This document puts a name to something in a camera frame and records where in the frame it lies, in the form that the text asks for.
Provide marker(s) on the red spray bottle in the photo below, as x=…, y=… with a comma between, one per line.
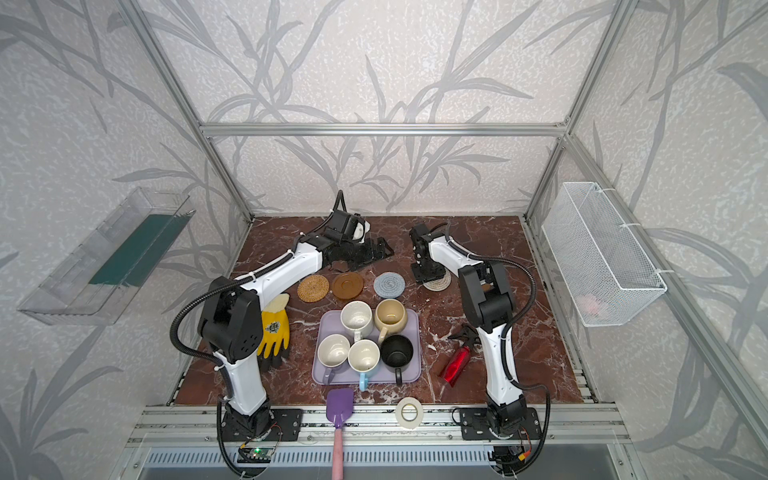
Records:
x=469, y=339

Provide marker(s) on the white patterned woven coaster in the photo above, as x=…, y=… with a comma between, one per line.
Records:
x=439, y=284

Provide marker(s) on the woven straw coaster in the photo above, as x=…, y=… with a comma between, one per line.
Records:
x=313, y=288

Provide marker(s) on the yellow black work glove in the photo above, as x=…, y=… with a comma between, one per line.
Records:
x=274, y=347

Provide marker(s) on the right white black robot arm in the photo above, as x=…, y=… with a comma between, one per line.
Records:
x=489, y=305

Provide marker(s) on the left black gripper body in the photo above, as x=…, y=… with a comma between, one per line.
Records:
x=365, y=252

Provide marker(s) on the white wire basket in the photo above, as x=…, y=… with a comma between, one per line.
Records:
x=609, y=276

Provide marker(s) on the white mug purple handle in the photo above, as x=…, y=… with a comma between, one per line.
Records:
x=332, y=354

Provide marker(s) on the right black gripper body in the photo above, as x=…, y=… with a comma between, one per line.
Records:
x=426, y=268

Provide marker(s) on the grey blue woven coaster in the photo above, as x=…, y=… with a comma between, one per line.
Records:
x=389, y=285

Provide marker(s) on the white tape roll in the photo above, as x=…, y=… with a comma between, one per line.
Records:
x=409, y=413

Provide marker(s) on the brown wooden coaster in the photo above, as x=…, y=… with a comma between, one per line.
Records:
x=347, y=286

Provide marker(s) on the white speckled mug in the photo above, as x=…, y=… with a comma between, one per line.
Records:
x=357, y=319

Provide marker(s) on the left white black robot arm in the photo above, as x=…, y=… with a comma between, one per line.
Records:
x=231, y=318

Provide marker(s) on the lilac plastic tray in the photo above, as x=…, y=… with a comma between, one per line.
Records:
x=330, y=324

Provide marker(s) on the white mug blue handle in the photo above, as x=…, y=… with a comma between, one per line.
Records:
x=363, y=358

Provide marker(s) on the black mug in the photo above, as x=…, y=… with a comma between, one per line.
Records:
x=396, y=353

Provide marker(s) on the clear plastic wall shelf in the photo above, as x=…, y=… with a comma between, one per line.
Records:
x=98, y=280

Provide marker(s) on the purple pink spatula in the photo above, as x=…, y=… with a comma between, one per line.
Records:
x=339, y=408

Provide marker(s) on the beige ceramic mug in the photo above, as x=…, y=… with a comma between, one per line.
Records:
x=390, y=318

